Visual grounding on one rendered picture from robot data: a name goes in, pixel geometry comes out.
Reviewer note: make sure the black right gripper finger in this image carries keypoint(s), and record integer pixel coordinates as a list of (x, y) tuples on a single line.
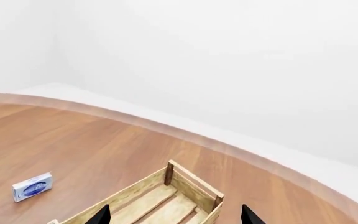
[(102, 216)]

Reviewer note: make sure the slatted wooden tray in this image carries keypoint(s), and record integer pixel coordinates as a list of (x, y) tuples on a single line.
[(166, 200)]

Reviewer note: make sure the white and blue small box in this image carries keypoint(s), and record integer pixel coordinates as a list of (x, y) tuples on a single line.
[(33, 187)]

